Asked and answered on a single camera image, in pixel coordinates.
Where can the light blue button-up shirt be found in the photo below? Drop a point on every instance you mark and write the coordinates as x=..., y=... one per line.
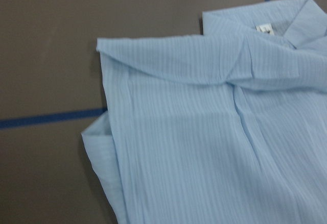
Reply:
x=224, y=127

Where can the brown paper table cover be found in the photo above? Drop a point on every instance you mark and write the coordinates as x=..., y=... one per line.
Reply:
x=51, y=90

